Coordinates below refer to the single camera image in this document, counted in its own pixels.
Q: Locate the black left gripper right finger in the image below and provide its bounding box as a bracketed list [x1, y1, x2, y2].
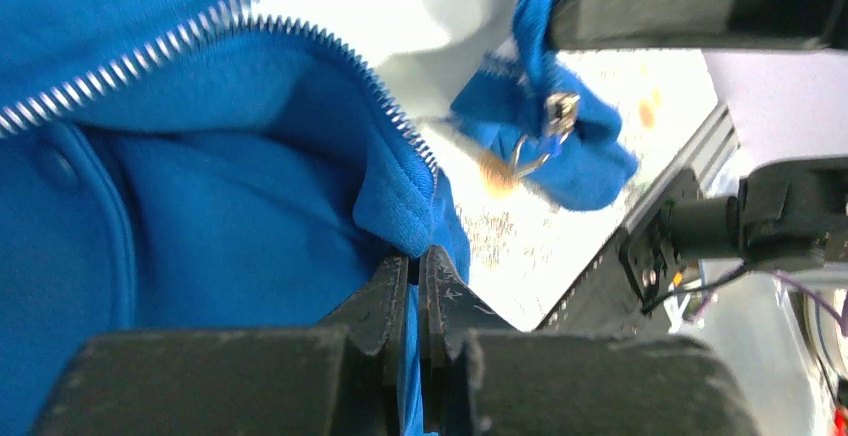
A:
[419, 246, 759, 435]

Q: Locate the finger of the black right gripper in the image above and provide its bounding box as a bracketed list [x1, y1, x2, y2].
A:
[546, 0, 847, 50]

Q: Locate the blue zip-up jacket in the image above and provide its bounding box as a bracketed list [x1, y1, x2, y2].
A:
[1, 0, 638, 435]

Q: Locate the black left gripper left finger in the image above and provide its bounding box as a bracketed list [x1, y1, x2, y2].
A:
[31, 254, 410, 435]

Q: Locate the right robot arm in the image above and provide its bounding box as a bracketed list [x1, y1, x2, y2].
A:
[547, 0, 847, 325]

